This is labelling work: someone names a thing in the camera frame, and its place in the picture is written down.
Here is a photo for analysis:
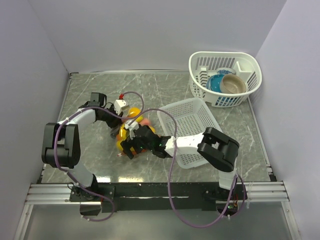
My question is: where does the yellow fake banana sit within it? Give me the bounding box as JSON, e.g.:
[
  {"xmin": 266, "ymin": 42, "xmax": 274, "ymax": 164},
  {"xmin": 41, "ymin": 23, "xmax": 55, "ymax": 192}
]
[{"xmin": 116, "ymin": 123, "xmax": 130, "ymax": 141}]

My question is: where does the clear zip top bag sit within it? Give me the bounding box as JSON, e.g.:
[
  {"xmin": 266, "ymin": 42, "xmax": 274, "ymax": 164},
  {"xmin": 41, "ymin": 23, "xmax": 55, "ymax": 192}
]
[{"xmin": 115, "ymin": 107, "xmax": 156, "ymax": 159}]

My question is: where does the yellow fake lemon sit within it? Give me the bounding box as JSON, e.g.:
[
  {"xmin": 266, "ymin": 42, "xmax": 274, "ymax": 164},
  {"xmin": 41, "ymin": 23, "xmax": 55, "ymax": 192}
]
[{"xmin": 116, "ymin": 140, "xmax": 124, "ymax": 153}]

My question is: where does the fake orange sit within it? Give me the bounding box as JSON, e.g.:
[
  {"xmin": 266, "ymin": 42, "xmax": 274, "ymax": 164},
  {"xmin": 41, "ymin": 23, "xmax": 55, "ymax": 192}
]
[{"xmin": 130, "ymin": 147, "xmax": 145, "ymax": 157}]

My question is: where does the yellow fake mango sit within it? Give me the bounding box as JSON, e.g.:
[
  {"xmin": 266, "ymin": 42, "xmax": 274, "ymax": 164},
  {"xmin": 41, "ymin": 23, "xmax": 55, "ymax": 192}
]
[{"xmin": 148, "ymin": 125, "xmax": 156, "ymax": 134}]

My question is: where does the yellow fake bell pepper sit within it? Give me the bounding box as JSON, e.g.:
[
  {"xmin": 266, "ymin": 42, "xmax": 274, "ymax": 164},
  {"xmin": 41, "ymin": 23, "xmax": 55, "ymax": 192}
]
[{"xmin": 126, "ymin": 107, "xmax": 141, "ymax": 119}]

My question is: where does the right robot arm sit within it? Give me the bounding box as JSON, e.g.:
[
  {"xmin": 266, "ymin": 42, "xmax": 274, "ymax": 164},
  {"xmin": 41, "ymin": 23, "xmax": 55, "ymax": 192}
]
[{"xmin": 120, "ymin": 124, "xmax": 240, "ymax": 199}]

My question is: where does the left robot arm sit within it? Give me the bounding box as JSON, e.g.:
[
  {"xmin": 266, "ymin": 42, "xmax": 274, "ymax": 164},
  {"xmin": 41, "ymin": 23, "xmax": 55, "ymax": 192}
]
[{"xmin": 41, "ymin": 92, "xmax": 129, "ymax": 201}]

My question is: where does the white flat basket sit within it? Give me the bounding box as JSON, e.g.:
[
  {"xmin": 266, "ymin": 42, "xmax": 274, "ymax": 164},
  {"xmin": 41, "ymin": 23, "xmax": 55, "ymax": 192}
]
[{"xmin": 156, "ymin": 97, "xmax": 226, "ymax": 169}]

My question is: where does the white dish rack basket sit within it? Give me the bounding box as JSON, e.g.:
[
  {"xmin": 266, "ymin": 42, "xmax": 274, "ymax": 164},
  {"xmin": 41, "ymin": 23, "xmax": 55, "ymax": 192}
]
[{"xmin": 188, "ymin": 51, "xmax": 262, "ymax": 108}]

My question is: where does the beige bowl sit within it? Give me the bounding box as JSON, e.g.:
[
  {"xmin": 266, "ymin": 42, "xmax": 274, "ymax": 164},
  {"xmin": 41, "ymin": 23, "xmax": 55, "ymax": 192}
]
[{"xmin": 220, "ymin": 74, "xmax": 247, "ymax": 94}]

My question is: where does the blue patterned white plate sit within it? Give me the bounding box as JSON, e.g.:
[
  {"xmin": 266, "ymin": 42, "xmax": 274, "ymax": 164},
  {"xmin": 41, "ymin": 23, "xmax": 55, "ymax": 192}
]
[{"xmin": 216, "ymin": 67, "xmax": 236, "ymax": 75}]

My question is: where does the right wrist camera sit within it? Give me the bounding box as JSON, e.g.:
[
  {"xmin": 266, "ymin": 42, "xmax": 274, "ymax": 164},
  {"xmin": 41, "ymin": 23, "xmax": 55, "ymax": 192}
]
[{"xmin": 124, "ymin": 120, "xmax": 140, "ymax": 139}]

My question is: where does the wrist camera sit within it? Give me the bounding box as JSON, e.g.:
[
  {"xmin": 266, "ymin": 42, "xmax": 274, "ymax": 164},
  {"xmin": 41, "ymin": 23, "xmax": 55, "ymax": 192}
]
[
  {"xmin": 124, "ymin": 120, "xmax": 140, "ymax": 139},
  {"xmin": 114, "ymin": 93, "xmax": 130, "ymax": 116}
]

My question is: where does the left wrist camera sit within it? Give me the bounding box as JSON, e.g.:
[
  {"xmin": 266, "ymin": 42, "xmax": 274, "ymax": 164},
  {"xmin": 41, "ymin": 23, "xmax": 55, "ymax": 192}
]
[{"xmin": 114, "ymin": 93, "xmax": 130, "ymax": 116}]

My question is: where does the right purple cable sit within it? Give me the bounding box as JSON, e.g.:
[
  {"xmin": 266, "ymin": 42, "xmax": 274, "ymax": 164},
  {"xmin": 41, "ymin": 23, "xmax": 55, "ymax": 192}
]
[{"xmin": 128, "ymin": 108, "xmax": 248, "ymax": 229}]

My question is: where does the purple cable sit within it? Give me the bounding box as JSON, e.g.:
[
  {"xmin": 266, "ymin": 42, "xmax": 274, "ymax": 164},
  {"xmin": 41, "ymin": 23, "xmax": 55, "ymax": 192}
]
[
  {"xmin": 53, "ymin": 91, "xmax": 145, "ymax": 223},
  {"xmin": 128, "ymin": 108, "xmax": 248, "ymax": 229}
]

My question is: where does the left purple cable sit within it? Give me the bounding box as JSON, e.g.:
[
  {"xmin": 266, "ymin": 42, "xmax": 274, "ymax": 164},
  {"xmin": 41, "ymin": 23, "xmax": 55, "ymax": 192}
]
[{"xmin": 53, "ymin": 91, "xmax": 145, "ymax": 223}]

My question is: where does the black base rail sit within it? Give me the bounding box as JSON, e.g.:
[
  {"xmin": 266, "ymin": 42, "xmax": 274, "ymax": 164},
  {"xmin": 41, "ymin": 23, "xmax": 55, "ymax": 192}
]
[{"xmin": 69, "ymin": 181, "xmax": 248, "ymax": 216}]

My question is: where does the aluminium frame rail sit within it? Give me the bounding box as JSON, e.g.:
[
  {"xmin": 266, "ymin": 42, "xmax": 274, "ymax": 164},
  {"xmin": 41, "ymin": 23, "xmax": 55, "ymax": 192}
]
[{"xmin": 25, "ymin": 181, "xmax": 290, "ymax": 205}]

